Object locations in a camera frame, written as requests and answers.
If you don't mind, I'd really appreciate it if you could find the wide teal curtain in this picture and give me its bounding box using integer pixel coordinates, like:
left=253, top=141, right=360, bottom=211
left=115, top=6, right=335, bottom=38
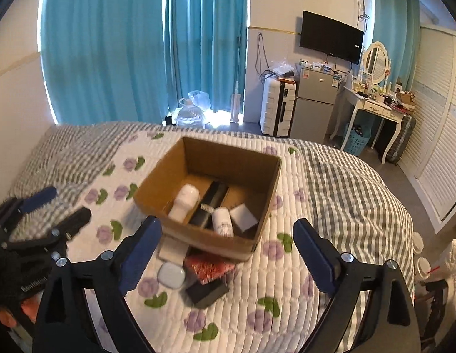
left=40, top=0, right=170, bottom=126

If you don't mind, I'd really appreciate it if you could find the white dressing table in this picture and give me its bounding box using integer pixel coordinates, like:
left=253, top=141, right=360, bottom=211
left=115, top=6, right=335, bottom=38
left=330, top=86, right=407, bottom=164

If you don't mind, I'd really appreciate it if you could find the flat white box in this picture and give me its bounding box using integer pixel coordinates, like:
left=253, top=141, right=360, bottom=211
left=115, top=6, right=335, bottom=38
left=159, top=235, right=188, bottom=267

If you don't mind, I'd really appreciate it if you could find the small white bottle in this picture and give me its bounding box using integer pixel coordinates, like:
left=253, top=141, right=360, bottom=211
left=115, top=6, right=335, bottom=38
left=212, top=208, right=234, bottom=238

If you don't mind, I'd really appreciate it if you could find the white padded jacket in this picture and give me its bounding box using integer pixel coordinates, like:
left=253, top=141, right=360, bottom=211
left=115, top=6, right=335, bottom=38
left=432, top=239, right=456, bottom=287

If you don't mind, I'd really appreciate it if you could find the small black box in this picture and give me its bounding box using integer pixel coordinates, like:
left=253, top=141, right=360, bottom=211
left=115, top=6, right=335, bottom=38
left=186, top=279, right=230, bottom=309

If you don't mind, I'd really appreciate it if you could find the large white bottle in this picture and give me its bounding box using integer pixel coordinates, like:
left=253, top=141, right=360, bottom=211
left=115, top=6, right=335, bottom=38
left=168, top=185, right=200, bottom=223

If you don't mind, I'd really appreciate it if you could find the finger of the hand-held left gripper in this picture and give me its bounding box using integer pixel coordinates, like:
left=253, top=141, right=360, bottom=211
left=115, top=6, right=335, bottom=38
left=0, top=207, right=92, bottom=262
left=0, top=186, right=58, bottom=230

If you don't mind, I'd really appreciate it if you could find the silver suitcase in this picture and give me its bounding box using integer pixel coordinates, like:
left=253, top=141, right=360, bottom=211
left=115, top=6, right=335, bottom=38
left=387, top=114, right=416, bottom=165

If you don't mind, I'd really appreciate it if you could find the white louvred wardrobe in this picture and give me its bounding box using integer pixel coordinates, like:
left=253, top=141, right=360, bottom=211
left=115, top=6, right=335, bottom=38
left=399, top=24, right=456, bottom=234

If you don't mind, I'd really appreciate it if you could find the white plastic bag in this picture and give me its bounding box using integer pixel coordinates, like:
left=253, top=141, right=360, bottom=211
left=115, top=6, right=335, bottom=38
left=187, top=90, right=211, bottom=111

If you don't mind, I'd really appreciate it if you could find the oval white mirror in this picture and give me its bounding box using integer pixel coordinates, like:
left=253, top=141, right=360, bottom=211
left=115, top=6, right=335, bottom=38
left=361, top=41, right=392, bottom=85

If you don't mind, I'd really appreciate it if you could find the brown cardboard box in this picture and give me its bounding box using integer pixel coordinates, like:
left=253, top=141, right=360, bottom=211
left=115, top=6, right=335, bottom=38
left=133, top=137, right=283, bottom=262

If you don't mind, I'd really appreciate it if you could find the silver small fridge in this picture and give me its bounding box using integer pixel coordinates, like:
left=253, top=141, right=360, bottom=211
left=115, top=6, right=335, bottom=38
left=290, top=67, right=340, bottom=144

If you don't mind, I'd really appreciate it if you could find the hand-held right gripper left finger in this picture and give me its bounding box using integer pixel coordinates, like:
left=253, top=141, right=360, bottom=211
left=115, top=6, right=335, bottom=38
left=31, top=215, right=163, bottom=353

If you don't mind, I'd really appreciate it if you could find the clear water jug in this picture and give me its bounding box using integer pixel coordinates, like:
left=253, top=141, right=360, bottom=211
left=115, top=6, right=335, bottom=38
left=175, top=97, right=206, bottom=129

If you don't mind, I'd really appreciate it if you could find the red patterned packet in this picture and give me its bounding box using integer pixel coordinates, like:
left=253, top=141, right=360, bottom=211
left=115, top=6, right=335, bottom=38
left=184, top=254, right=236, bottom=284

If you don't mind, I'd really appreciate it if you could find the white rounded case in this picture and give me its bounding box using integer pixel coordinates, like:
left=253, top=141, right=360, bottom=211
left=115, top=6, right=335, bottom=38
left=157, top=262, right=186, bottom=289

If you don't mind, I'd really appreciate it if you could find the blue plastic basket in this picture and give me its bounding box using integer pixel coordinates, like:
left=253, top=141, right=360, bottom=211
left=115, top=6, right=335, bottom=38
left=342, top=122, right=372, bottom=155

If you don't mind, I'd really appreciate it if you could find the white suitcase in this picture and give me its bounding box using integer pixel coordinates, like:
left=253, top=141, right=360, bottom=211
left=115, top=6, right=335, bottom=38
left=260, top=78, right=298, bottom=136

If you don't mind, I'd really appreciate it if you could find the clear plastic bag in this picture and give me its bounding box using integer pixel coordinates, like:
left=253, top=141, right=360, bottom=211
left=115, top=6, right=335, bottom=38
left=266, top=59, right=298, bottom=79

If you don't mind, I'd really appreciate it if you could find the narrow teal curtain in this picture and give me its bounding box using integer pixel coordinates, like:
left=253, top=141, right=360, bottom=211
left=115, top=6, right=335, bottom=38
left=163, top=0, right=248, bottom=118

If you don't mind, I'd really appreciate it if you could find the small white square box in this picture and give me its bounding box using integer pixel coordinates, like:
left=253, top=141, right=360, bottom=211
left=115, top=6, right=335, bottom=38
left=230, top=203, right=258, bottom=232

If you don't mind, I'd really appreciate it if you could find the teal curtain beside wardrobe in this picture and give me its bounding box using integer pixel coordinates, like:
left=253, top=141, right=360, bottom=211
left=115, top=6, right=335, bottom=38
left=373, top=0, right=421, bottom=81

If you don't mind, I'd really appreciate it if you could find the long black box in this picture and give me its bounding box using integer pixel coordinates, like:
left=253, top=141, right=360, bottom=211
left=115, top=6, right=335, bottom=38
left=188, top=180, right=230, bottom=230

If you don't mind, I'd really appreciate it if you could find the black wall television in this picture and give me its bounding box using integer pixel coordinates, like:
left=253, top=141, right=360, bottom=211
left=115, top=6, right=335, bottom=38
left=299, top=10, right=364, bottom=65

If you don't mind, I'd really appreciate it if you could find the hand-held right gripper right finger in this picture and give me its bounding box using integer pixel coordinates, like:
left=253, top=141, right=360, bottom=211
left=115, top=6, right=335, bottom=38
left=292, top=218, right=422, bottom=353

